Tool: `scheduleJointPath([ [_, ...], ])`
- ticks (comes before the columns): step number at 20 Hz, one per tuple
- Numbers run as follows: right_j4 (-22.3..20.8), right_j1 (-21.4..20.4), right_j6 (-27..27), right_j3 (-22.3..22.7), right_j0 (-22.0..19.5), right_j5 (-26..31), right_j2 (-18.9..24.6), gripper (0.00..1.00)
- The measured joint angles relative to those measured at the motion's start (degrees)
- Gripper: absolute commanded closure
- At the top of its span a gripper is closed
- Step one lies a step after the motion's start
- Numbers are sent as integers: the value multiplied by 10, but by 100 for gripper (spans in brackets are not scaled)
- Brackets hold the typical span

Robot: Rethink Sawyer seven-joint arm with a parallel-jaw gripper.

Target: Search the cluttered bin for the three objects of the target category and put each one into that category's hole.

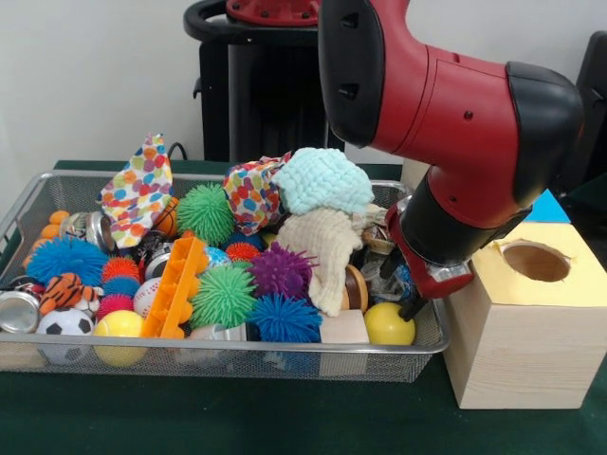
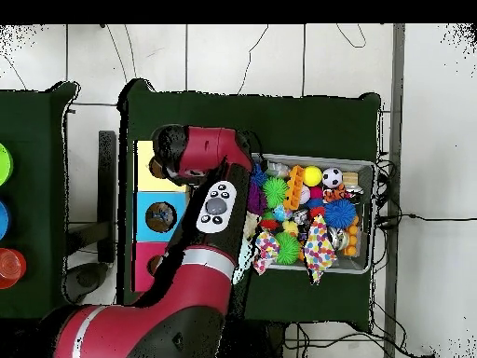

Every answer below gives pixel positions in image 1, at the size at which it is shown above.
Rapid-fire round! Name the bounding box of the yellow smiley ball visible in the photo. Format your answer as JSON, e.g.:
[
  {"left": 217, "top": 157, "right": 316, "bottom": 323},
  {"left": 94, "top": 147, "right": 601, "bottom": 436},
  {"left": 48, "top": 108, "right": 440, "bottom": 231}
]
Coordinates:
[{"left": 363, "top": 301, "right": 416, "bottom": 347}]

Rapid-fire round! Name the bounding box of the green spiky rubber ball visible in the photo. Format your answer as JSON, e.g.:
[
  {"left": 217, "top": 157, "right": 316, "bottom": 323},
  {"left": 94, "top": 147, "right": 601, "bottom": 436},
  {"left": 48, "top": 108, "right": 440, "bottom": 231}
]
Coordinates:
[
  {"left": 190, "top": 264, "right": 257, "bottom": 330},
  {"left": 175, "top": 183, "right": 236, "bottom": 246}
]

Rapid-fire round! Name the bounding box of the colourful polka-dot cloth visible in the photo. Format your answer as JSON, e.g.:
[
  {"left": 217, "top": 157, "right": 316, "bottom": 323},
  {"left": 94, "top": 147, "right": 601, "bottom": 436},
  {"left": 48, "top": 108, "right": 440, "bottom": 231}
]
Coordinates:
[
  {"left": 223, "top": 155, "right": 292, "bottom": 238},
  {"left": 100, "top": 133, "right": 175, "bottom": 249}
]

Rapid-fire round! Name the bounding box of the clear mesh bin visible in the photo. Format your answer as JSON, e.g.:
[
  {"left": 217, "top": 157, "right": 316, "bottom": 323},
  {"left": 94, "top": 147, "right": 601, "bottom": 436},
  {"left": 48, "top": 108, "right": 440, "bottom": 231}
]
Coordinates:
[{"left": 0, "top": 169, "right": 450, "bottom": 382}]

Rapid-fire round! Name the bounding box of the blue spiky rubber ball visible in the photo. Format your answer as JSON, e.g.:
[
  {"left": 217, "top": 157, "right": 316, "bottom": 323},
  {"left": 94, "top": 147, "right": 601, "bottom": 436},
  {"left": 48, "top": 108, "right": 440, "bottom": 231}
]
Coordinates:
[{"left": 24, "top": 235, "right": 107, "bottom": 287}]

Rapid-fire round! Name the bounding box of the purple spiky rubber ball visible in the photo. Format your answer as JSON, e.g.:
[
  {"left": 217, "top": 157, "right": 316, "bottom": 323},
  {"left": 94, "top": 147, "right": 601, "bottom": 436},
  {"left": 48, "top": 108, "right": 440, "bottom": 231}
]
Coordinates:
[{"left": 249, "top": 245, "right": 316, "bottom": 302}]

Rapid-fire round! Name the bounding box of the black and white soccer ball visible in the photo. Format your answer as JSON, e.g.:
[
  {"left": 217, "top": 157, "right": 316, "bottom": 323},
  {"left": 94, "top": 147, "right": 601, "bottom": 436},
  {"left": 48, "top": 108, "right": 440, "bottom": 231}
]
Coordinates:
[{"left": 35, "top": 309, "right": 94, "bottom": 366}]

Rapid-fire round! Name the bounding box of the black chair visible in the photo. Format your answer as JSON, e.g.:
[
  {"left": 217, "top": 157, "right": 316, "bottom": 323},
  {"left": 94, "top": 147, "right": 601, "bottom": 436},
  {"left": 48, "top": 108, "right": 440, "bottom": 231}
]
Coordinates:
[{"left": 569, "top": 31, "right": 607, "bottom": 191}]

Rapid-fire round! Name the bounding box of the pale yellow muslin cloth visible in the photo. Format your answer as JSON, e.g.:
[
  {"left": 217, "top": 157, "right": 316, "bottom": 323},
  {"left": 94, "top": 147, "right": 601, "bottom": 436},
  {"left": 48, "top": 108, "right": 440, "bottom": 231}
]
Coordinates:
[{"left": 275, "top": 204, "right": 390, "bottom": 318}]

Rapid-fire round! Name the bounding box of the crushed clear plastic bottle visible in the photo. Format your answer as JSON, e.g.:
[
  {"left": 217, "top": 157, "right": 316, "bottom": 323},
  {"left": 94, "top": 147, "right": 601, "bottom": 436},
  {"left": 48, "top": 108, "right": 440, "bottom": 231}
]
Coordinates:
[{"left": 365, "top": 248, "right": 416, "bottom": 304}]

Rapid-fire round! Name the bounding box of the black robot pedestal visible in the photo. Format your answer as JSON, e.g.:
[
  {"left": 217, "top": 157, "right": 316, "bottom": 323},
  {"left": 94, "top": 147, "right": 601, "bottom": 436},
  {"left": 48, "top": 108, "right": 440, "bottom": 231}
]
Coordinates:
[{"left": 183, "top": 0, "right": 347, "bottom": 164}]

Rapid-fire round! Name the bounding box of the mint green muslin cloth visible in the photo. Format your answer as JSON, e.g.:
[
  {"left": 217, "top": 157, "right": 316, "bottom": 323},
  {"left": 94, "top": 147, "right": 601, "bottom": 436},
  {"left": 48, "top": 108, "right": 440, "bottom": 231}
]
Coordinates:
[{"left": 273, "top": 148, "right": 377, "bottom": 217}]

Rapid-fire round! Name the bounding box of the wooden box with three holes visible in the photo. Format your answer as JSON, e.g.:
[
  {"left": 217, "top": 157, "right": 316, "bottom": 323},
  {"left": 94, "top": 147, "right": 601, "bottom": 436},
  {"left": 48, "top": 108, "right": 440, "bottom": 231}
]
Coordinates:
[{"left": 402, "top": 159, "right": 607, "bottom": 410}]

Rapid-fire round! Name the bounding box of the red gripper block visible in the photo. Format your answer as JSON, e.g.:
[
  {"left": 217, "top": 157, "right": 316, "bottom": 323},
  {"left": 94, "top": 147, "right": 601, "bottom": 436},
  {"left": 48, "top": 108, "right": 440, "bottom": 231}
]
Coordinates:
[{"left": 378, "top": 202, "right": 473, "bottom": 322}]

